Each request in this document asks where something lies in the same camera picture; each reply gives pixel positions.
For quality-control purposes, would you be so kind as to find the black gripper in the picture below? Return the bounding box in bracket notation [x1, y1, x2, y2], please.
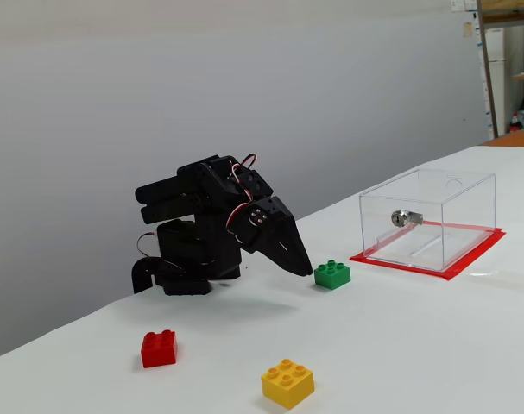
[234, 195, 313, 278]

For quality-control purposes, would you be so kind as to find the red tape frame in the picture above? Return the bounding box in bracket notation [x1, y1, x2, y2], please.
[349, 220, 507, 282]

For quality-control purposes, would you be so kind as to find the orange brown table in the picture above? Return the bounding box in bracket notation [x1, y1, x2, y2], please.
[481, 129, 524, 148]

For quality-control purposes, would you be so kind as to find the base servo cable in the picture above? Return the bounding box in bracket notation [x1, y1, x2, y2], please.
[136, 231, 160, 260]

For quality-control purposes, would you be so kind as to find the green lego brick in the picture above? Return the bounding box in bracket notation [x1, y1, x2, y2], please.
[313, 259, 352, 292]

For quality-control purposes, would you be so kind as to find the gripper servo cable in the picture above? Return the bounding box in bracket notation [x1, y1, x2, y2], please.
[225, 198, 255, 237]

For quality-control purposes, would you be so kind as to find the red lego brick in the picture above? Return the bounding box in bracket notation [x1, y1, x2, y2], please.
[140, 329, 179, 369]

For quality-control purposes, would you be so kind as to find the metal shelf post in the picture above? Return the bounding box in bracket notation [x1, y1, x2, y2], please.
[476, 0, 500, 140]

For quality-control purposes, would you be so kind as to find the yellow lego brick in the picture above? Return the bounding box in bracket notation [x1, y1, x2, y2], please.
[260, 358, 316, 411]

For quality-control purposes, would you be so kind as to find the silver cam lock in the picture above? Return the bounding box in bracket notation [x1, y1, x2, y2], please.
[390, 210, 424, 229]

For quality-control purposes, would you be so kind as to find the wooden shelf board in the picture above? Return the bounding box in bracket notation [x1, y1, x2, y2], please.
[479, 0, 524, 25]

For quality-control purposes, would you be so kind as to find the transparent plastic box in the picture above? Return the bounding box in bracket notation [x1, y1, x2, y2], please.
[358, 167, 497, 273]

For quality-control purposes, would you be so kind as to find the forearm servo cable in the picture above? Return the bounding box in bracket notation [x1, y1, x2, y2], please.
[229, 153, 261, 204]

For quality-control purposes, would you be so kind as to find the black table clamp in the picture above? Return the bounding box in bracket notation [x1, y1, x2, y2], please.
[131, 257, 160, 295]

